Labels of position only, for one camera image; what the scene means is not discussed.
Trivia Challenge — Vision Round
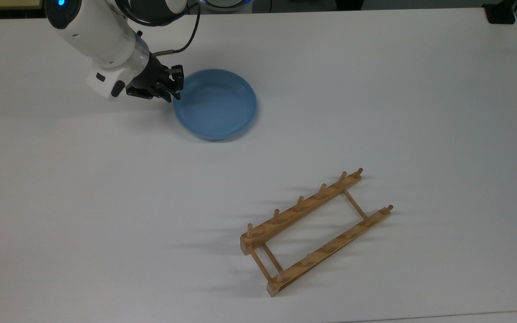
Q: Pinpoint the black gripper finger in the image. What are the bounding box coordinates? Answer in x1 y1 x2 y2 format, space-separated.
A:
169 65 184 93
152 91 182 103

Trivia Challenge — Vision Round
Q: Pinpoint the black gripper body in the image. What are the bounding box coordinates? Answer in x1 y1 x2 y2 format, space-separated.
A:
126 53 172 99

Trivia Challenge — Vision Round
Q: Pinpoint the black table clamp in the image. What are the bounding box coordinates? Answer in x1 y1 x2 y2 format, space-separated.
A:
482 0 517 26

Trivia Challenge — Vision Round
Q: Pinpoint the blue round plate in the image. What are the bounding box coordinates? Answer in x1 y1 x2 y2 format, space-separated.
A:
172 68 258 142

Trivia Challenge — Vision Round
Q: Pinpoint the yellow wooden strip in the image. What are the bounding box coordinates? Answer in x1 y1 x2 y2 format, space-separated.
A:
0 0 44 10

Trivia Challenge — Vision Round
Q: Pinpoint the wooden plate rack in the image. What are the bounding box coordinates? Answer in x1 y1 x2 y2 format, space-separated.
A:
239 167 394 298

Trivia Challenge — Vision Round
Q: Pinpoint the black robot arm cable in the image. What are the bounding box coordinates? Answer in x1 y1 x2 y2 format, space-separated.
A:
118 2 202 57

